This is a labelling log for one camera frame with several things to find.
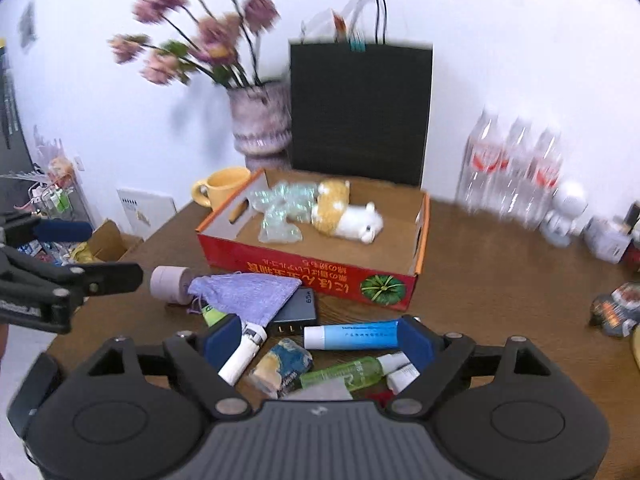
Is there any dark snack wrapper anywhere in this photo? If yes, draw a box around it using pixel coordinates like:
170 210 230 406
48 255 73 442
589 282 640 338

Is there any yellow ceramic mug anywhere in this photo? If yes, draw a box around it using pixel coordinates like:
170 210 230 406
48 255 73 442
191 167 252 210

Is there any right water bottle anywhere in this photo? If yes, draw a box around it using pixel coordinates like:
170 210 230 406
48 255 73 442
523 129 563 229

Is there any red cardboard tray box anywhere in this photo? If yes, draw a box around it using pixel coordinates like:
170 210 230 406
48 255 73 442
196 169 430 311

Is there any blue white cream tube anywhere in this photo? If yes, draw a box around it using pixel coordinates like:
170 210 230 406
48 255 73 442
303 320 398 351

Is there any small white bottle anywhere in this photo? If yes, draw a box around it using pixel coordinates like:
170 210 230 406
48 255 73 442
386 364 420 396

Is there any green tissue pack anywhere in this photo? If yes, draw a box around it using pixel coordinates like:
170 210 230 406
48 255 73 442
201 306 226 327

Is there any middle water bottle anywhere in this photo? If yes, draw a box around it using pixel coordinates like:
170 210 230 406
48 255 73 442
494 118 532 219

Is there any small white box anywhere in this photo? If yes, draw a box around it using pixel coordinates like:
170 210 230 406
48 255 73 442
582 217 631 264

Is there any white robot figurine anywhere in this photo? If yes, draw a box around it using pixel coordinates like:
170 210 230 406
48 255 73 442
539 178 588 248

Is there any green spray bottle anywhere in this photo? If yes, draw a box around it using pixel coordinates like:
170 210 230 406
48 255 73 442
299 352 410 391

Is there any left water bottle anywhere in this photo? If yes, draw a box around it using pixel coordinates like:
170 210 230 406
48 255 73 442
456 107 503 214

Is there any purple drawstring pouch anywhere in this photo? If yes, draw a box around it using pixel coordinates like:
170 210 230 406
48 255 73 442
188 273 303 327

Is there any lilac cylindrical jar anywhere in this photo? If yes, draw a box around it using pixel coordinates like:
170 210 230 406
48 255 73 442
150 266 194 306

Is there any purple ceramic vase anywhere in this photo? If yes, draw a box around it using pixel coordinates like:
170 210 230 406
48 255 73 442
228 80 292 171

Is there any white booklet on floor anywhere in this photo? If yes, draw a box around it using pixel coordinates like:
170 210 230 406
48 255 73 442
116 188 177 240

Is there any brown cardboard box on floor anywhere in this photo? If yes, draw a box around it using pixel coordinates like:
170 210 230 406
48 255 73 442
70 220 143 263

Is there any blue yellow snack packet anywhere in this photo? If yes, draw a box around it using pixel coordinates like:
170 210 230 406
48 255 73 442
246 338 312 399

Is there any dried pink flower bouquet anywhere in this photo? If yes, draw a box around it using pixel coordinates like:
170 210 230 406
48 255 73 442
107 0 280 89

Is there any black paper shopping bag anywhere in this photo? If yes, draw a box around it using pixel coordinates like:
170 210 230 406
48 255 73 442
290 6 434 186

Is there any yellow knitted item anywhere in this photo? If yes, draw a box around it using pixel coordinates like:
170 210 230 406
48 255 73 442
311 179 350 236

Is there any water bottle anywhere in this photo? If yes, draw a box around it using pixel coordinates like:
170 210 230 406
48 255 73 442
456 107 503 214
494 118 532 219
523 129 563 229

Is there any black multiport usb charger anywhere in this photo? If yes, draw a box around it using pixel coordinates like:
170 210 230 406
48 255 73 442
266 287 318 337

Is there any white plush toy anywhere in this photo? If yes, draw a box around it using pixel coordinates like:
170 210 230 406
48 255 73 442
334 202 384 244

